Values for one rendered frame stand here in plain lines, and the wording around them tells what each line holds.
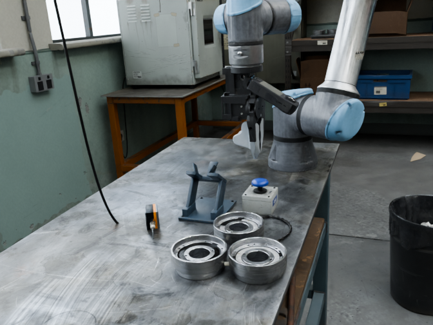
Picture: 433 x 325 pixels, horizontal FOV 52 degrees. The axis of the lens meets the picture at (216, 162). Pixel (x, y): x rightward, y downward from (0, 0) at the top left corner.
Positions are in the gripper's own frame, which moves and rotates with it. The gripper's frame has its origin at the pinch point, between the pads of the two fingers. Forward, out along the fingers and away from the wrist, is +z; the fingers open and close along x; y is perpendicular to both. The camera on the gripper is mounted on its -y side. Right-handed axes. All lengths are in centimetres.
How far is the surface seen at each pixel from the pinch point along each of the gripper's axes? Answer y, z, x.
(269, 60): 94, 15, -353
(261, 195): -1.1, 9.5, 1.9
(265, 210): -2.2, 12.8, 3.3
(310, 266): -8.8, 39.7, -18.9
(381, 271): -27, 94, -111
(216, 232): 3.1, 10.7, 20.0
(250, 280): -7.4, 13.3, 30.7
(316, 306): -7, 70, -42
